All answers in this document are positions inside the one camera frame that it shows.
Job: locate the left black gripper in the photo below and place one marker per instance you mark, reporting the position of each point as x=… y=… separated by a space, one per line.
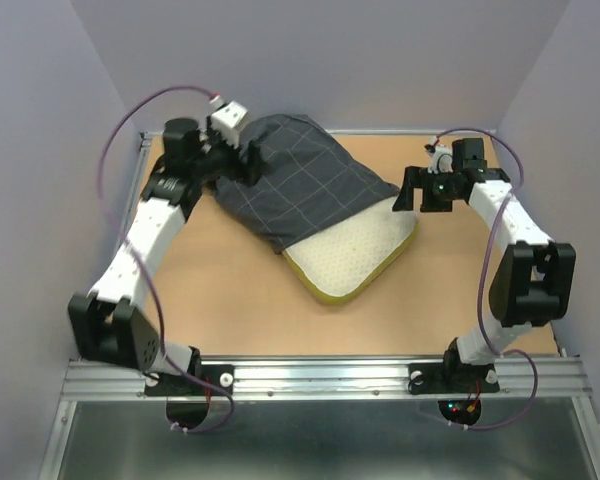
x=242 y=173

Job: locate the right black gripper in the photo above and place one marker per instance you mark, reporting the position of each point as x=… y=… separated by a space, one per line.
x=418 y=178

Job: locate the dark grey checked pillowcase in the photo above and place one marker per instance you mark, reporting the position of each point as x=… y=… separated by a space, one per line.
x=310 y=183

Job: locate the white pillow yellow edge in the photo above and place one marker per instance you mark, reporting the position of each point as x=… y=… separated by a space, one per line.
x=338 y=263

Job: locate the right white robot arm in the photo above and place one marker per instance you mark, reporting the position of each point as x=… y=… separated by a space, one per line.
x=532 y=283

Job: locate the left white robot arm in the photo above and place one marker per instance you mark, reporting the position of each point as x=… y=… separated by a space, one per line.
x=108 y=322

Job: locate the metal front panel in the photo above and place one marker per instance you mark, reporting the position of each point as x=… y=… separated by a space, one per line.
x=321 y=440

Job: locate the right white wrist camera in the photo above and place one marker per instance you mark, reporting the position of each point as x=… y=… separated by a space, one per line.
x=441 y=158

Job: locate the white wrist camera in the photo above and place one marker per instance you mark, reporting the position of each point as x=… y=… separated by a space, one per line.
x=441 y=158
x=228 y=119

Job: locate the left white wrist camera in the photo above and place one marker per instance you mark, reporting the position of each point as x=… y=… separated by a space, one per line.
x=228 y=119

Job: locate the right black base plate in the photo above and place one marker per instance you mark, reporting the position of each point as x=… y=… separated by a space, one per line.
x=431 y=378

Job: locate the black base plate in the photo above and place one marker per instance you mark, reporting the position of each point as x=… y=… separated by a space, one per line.
x=431 y=378
x=167 y=385

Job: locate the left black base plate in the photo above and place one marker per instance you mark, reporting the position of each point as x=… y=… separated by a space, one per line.
x=167 y=385

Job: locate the aluminium frame rail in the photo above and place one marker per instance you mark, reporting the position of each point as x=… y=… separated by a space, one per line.
x=517 y=373

